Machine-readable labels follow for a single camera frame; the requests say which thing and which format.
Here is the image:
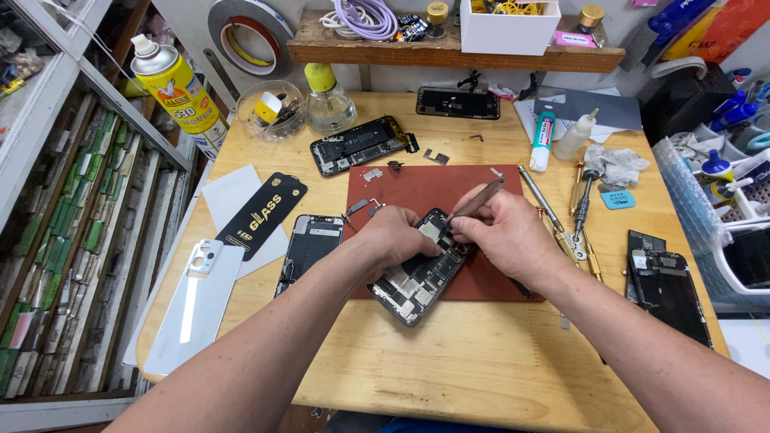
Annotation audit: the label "person's left hand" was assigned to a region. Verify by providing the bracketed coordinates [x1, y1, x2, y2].
[355, 206, 444, 285]

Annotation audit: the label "person's right hand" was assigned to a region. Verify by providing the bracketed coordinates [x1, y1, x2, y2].
[448, 189, 570, 291]

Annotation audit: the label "brown pry tool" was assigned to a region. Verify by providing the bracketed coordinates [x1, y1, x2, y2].
[448, 176, 507, 225]

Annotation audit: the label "black phone body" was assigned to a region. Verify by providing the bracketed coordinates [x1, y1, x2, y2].
[367, 207, 477, 328]

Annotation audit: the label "silver screwdriver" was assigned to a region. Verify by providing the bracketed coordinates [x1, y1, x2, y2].
[518, 165, 567, 237]

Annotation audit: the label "gold screwdriver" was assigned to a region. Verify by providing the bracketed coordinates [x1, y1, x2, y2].
[568, 160, 586, 225]
[581, 229, 604, 283]
[535, 206, 583, 268]

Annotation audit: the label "red-brown work mat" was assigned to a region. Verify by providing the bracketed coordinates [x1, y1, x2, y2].
[344, 164, 546, 303]

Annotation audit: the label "black screwdriver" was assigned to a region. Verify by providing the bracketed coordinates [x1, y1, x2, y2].
[570, 169, 602, 243]

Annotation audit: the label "detached phone display panel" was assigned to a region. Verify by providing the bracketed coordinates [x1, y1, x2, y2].
[274, 213, 345, 299]

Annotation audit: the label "opened phone with black battery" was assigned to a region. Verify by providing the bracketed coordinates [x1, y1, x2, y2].
[309, 115, 420, 178]

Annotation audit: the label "white and teal glue tube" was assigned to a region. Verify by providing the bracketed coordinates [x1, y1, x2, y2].
[529, 111, 557, 173]

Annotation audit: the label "clear squeeze bottle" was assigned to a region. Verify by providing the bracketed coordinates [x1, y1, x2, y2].
[551, 107, 600, 162]

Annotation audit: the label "blue triangular pick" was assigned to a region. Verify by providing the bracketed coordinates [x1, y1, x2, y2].
[600, 189, 637, 211]

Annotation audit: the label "black screen protector package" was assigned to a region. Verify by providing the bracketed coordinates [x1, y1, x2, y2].
[215, 172, 309, 262]

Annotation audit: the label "crumpled grey cloth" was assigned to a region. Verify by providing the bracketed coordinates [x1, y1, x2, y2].
[583, 142, 652, 188]

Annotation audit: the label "glass bottle with yellow cap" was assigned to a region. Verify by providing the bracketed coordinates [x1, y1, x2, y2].
[304, 63, 358, 135]

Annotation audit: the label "grey plastic sheet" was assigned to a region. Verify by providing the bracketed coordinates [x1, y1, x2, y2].
[533, 87, 644, 132]

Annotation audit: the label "white paper sheet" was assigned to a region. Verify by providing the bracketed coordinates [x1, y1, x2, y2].
[201, 164, 291, 281]

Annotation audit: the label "stacked black phone screens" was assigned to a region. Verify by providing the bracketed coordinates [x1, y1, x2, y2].
[624, 229, 715, 351]

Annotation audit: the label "clear round parts container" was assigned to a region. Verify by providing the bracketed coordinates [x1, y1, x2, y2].
[235, 80, 308, 143]

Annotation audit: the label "white open box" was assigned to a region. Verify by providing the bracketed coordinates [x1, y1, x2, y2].
[460, 0, 563, 57]

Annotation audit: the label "white phone back cover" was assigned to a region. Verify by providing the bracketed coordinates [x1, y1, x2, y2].
[142, 238, 246, 377]

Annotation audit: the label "white plastic basket with bottles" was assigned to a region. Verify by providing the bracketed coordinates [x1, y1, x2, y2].
[652, 120, 770, 315]

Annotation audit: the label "black box device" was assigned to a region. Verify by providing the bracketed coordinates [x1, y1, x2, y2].
[639, 57, 738, 140]

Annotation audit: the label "small bottle with gold cap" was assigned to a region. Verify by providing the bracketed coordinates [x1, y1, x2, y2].
[425, 1, 450, 40]
[573, 4, 606, 36]

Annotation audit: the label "hanging tape rolls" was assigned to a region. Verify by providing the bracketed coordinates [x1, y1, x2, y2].
[207, 0, 296, 79]

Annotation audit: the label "yellow spray can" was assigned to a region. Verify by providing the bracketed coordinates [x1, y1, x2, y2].
[130, 34, 230, 161]

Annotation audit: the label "blue and orange poster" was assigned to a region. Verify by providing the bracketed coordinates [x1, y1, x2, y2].
[620, 0, 770, 68]

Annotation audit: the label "glass cabinet with parts stacks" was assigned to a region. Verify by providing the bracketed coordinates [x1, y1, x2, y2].
[0, 0, 202, 417]

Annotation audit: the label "black phone frame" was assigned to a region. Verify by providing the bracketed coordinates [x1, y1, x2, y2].
[415, 87, 501, 121]

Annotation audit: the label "wooden wall shelf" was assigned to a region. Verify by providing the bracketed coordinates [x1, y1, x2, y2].
[286, 8, 627, 75]

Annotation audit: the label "purple coiled cable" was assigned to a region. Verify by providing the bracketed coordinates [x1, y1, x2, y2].
[333, 0, 399, 42]

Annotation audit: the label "white coiled cable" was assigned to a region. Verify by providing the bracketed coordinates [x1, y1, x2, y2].
[318, 9, 362, 38]

